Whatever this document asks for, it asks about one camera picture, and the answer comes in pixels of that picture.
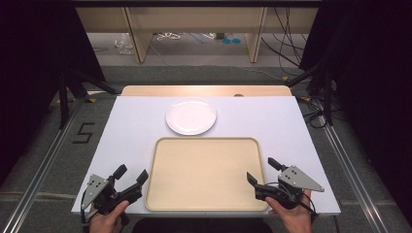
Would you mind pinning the beige rectangular tray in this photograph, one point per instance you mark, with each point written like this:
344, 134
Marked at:
204, 174

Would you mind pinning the light wooden table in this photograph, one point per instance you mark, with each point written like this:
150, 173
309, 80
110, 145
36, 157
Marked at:
194, 90

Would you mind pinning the yellow tape piece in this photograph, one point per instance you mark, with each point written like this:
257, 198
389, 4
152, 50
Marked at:
305, 98
93, 101
285, 78

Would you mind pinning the aluminium floor rail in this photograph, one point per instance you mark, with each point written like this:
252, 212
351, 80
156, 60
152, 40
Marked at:
39, 174
353, 181

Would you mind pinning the blue round discs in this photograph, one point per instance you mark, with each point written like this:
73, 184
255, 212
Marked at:
231, 41

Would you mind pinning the person's right hand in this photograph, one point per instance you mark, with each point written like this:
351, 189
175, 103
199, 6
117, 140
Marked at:
296, 220

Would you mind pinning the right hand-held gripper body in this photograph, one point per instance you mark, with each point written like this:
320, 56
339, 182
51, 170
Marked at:
293, 186

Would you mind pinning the black metal stand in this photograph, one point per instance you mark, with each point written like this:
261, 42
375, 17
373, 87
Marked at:
327, 93
64, 97

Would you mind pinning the white table cover board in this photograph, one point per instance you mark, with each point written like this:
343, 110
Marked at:
129, 129

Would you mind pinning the light wooden desk frame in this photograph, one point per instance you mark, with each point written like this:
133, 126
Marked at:
194, 17

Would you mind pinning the person's left hand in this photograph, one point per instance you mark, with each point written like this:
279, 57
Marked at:
105, 223

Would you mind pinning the clear plastic bag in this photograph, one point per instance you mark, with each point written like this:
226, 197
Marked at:
124, 43

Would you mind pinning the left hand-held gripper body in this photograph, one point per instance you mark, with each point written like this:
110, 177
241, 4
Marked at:
103, 194

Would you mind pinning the black curtain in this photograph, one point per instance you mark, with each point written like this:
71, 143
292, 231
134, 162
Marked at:
372, 81
32, 64

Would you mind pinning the white round plate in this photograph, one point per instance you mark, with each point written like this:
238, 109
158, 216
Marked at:
191, 116

